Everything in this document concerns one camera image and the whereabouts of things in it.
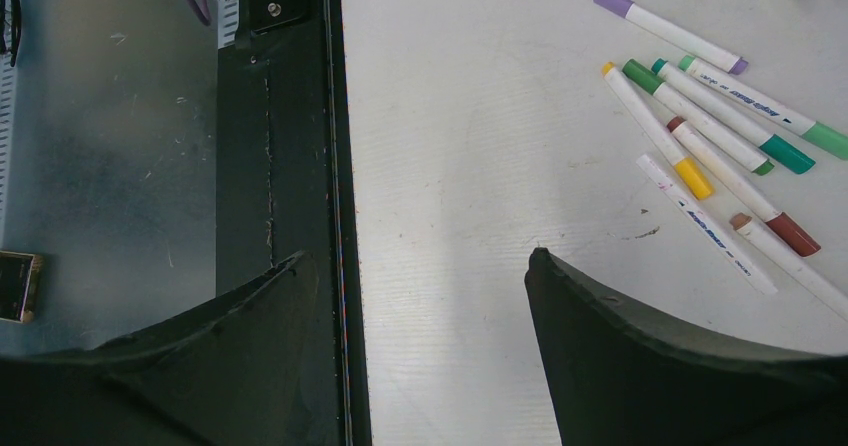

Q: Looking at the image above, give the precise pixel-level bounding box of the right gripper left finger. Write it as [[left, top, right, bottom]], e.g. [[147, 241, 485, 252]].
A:
[[1, 251, 319, 445]]

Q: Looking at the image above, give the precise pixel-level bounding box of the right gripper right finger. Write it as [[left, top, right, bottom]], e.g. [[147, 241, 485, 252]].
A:
[[524, 248, 847, 445]]

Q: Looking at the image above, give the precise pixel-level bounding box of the yellow cap marker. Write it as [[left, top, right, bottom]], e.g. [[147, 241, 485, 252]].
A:
[[601, 62, 714, 200]]

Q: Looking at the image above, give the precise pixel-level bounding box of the brown cap marker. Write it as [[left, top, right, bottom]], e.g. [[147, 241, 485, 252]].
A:
[[729, 213, 847, 321]]

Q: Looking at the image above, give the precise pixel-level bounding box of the white acrylic marker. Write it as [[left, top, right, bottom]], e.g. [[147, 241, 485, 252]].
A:
[[636, 153, 778, 295]]

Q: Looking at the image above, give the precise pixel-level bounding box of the purple cap marker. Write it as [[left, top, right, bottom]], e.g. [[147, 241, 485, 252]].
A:
[[593, 0, 748, 75]]

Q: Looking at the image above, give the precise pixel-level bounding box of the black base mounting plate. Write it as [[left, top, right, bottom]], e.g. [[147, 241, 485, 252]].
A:
[[215, 0, 373, 445]]

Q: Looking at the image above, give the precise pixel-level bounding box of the dark red cap marker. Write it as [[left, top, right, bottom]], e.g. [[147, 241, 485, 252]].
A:
[[666, 116, 821, 257]]

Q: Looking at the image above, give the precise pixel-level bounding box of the dark green cap marker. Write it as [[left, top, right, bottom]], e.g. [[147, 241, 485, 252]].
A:
[[623, 59, 774, 176]]

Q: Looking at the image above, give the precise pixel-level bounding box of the teal cap marker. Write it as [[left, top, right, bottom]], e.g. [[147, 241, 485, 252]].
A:
[[651, 58, 816, 174]]

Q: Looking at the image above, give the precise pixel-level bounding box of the light green cap marker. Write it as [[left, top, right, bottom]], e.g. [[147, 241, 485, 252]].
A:
[[678, 55, 847, 160]]

